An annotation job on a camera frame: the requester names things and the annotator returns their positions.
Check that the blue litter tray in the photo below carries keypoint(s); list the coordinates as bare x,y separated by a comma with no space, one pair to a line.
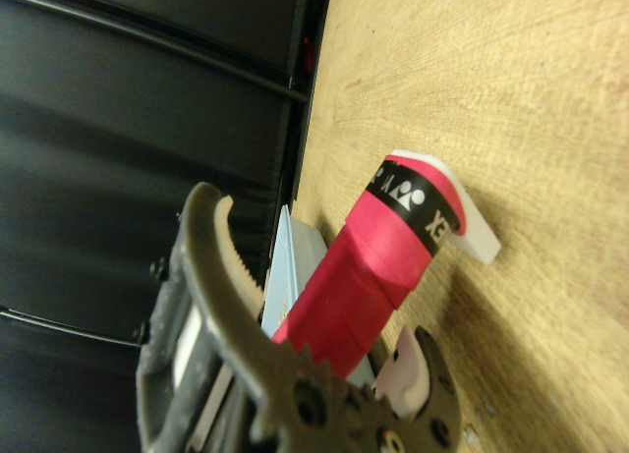
300,246

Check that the black curtain stand pole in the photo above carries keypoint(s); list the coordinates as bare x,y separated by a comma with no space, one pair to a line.
98,334
295,95

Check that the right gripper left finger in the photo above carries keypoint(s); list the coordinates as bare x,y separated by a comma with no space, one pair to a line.
206,286

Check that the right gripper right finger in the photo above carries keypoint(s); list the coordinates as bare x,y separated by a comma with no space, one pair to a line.
442,399

